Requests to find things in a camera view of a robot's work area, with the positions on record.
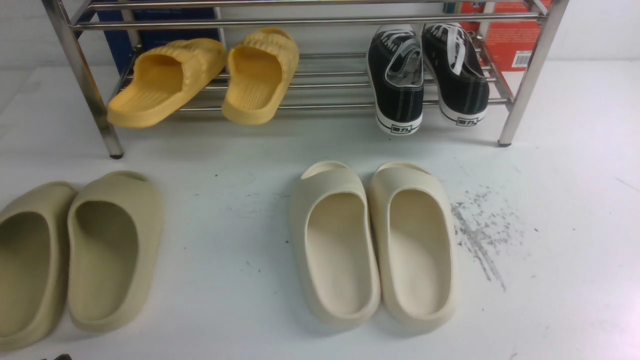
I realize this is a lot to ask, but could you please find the cream left foam slide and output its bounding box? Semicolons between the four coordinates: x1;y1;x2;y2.
289;161;381;330

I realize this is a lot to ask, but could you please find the yellow rubber slipper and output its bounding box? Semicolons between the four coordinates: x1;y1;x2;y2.
221;27;300;126
107;38;227;129

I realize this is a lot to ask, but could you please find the cream right foam slide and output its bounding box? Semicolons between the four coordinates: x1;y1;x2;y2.
367;161;458;333

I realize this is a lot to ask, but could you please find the cream foam slide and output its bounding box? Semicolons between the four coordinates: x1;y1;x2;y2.
367;161;458;333
289;161;381;330

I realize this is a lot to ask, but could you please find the black canvas sneaker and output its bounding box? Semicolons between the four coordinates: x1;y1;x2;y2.
421;23;490;127
365;23;425;136

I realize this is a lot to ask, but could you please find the dark object bottom edge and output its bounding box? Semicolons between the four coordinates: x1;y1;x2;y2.
53;353;73;360

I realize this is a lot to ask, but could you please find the khaki left foam slide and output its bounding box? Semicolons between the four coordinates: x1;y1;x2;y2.
0;181;78;352

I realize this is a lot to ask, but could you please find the khaki foam slide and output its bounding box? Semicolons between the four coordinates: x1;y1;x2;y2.
0;181;78;352
67;170;165;333

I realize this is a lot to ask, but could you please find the stainless steel shoe rack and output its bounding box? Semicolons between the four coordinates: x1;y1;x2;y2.
42;0;569;159

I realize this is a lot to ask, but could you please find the yellow right rubber slipper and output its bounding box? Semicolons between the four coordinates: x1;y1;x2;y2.
221;27;300;126

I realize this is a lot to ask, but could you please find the blue box behind rack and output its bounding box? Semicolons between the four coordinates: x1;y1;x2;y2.
97;7;220;75

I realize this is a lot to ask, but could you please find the yellow left rubber slipper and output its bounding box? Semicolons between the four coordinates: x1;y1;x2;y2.
107;38;227;129

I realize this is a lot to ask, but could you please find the red cardboard box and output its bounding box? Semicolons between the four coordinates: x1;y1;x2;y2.
443;0;541;72

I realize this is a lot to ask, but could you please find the khaki right foam slide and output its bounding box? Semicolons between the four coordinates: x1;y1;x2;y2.
67;170;165;333

